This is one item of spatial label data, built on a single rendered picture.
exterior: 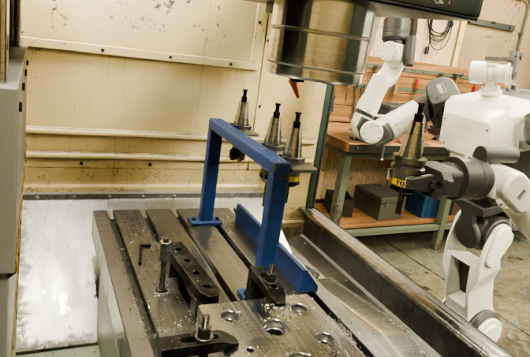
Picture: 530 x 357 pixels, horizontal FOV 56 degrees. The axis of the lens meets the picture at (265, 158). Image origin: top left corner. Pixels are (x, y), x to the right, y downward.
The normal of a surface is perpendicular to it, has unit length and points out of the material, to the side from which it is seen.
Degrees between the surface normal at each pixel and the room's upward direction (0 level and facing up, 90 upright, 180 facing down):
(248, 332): 0
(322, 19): 90
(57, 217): 25
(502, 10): 90
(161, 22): 90
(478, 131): 102
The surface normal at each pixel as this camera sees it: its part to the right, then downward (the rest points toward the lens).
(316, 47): -0.16, 0.22
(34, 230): 0.29, -0.76
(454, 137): -0.92, 0.18
